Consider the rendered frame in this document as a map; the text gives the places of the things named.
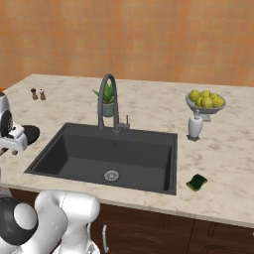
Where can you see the silver sink drain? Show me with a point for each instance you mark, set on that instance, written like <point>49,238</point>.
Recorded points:
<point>111,175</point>

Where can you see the green and yellow sponge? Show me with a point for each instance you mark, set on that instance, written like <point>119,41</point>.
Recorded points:
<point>196,182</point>

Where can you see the brown pepper shaker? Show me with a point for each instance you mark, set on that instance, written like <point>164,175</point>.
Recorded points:
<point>34,94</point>

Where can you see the white salt shaker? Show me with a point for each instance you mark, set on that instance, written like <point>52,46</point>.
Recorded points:
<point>42,95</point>

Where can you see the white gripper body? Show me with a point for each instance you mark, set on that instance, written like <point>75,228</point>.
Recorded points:
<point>15,142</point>

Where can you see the grey fruit bowl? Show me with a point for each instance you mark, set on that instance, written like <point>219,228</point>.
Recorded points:
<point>205,111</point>

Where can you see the white soap dispenser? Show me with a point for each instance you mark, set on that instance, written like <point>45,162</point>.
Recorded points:
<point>195,125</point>

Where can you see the dark grey sink basin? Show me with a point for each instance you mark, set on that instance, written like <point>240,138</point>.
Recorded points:
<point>99,155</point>

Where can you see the yellow lemon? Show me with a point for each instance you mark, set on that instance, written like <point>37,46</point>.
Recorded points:
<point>194,95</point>
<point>214,95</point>
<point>207,102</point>
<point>218,101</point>
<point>205,93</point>
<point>198,101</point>

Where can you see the dark wood cupboard door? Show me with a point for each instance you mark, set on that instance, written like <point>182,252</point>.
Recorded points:
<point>225,239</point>
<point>145,231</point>

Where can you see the green plant in grey pot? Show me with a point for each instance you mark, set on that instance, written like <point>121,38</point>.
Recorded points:
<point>108,105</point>

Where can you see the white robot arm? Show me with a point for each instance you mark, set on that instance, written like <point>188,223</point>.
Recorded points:
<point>69,211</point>

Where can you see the dark grey arched tap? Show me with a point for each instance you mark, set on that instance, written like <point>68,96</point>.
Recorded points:
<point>108,79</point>

